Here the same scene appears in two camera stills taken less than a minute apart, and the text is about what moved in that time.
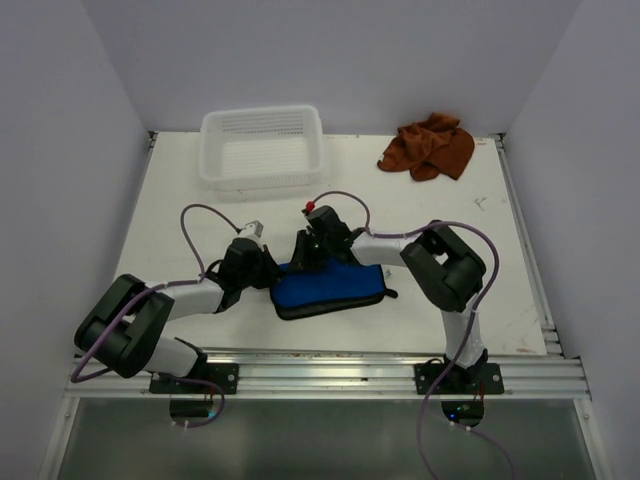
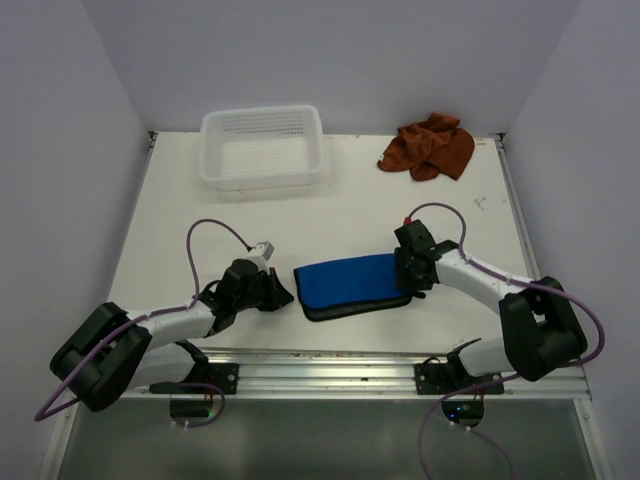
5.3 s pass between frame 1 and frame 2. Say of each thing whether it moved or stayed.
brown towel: stayed
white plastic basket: stayed
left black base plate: stayed
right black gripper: moved
